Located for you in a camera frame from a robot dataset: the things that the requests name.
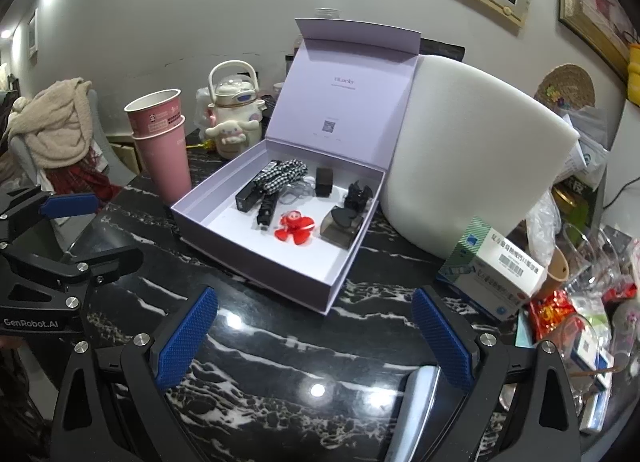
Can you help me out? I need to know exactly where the beige box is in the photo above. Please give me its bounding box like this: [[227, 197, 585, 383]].
[[110, 142, 141, 175]]

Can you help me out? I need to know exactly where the brown paper cup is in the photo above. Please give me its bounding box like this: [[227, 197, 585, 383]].
[[545, 245, 571, 295]]

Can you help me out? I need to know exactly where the lilac gift box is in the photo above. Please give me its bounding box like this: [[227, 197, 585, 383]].
[[170, 17, 423, 315]]

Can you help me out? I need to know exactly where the cream fleece blanket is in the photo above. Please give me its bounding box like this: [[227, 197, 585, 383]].
[[10, 77, 108, 170]]

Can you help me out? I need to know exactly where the black white checkered scrunchie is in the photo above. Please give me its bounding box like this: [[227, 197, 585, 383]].
[[252, 158, 308, 193]]

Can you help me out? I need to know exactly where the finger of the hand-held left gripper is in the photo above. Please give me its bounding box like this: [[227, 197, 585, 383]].
[[0, 186, 99, 248], [0, 242, 145, 315]]

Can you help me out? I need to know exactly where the clear plastic hair clip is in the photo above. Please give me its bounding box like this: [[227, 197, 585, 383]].
[[277, 177, 317, 205]]

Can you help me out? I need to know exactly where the white green medicine box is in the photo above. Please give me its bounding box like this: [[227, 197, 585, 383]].
[[439, 216, 548, 320]]

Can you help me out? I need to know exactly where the black cable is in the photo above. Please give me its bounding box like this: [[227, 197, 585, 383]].
[[602, 177, 640, 210]]

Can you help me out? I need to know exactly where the small wall frame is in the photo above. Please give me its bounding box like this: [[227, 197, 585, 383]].
[[27, 7, 40, 63]]

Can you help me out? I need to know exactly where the smoky box with dark lid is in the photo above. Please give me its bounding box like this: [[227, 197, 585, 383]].
[[320, 207, 366, 245]]

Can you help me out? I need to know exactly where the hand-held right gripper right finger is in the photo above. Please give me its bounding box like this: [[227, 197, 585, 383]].
[[410, 286, 583, 462]]

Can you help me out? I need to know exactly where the red snack packet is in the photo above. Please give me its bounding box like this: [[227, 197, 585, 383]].
[[527, 289, 576, 343]]

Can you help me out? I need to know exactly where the clear drinking glass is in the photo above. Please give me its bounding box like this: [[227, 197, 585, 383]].
[[562, 222, 618, 288]]

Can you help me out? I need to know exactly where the red flower hair clip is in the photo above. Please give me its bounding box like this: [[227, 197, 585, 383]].
[[274, 211, 316, 245]]

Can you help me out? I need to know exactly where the red plaid cloth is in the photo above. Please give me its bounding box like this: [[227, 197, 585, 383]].
[[47, 152, 123, 203]]

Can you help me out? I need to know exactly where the slim black box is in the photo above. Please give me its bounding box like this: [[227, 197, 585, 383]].
[[235, 159, 278, 213]]

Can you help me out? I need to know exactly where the grey chair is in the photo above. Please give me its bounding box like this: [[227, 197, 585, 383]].
[[10, 90, 136, 223]]

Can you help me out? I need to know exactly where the clear plastic bag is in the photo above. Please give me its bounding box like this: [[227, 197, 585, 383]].
[[525, 189, 563, 268]]

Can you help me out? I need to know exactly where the small black claw clip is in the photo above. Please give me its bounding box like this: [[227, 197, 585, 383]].
[[344, 181, 373, 213]]

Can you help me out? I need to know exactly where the white printed bag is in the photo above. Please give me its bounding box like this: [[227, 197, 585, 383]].
[[560, 110, 610, 188]]

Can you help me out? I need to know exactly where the glass cup with cat print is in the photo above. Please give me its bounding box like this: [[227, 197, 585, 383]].
[[555, 312, 631, 408]]

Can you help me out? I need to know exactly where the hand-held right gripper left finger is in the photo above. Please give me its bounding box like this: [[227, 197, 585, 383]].
[[50, 286, 236, 462]]

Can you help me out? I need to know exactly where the yellow plastic item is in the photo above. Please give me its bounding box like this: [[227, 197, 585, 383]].
[[625, 42, 640, 106]]

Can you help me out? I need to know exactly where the white plush dog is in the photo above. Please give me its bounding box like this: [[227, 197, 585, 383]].
[[205, 117, 263, 160]]

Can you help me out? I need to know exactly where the pink paper cup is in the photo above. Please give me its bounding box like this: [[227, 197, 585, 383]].
[[132, 115, 193, 205], [124, 89, 182, 138]]

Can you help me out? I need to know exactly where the white foam sheet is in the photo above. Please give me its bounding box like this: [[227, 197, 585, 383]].
[[380, 55, 581, 260]]

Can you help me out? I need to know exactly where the cream kettle-shaped bottle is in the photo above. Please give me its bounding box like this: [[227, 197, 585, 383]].
[[206, 60, 266, 123]]

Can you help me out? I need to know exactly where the round woven mat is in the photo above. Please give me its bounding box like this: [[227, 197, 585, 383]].
[[534, 64, 596, 110]]

